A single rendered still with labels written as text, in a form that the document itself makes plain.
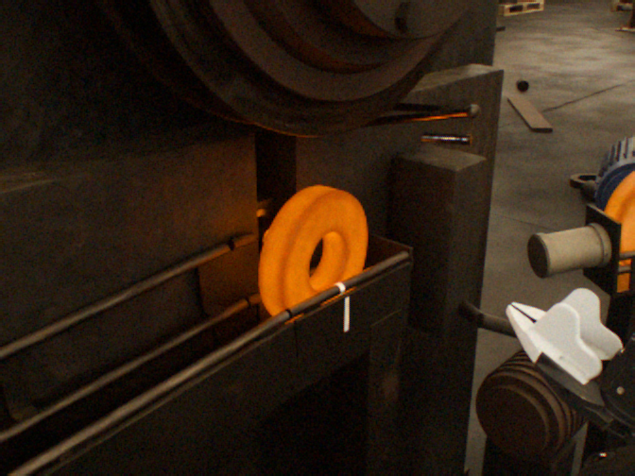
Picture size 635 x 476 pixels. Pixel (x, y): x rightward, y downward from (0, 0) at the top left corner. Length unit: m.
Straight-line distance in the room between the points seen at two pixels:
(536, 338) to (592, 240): 0.39
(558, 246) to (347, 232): 0.32
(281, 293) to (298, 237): 0.06
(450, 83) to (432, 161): 0.16
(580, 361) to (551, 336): 0.03
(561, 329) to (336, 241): 0.28
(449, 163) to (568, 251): 0.20
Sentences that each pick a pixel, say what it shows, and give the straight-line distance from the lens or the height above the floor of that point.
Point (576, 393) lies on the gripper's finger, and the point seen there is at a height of 0.73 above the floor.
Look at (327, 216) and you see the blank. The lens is 0.74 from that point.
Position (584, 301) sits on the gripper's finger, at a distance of 0.63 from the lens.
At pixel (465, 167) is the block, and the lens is 0.89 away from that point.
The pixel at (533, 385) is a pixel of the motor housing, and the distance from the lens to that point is 0.97.
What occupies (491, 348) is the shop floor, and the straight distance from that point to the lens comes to 2.07.
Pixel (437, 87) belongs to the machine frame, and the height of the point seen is 0.87.
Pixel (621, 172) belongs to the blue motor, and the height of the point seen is 0.29.
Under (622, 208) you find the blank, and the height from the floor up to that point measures 0.73.
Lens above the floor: 1.06
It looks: 23 degrees down
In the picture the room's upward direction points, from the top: straight up
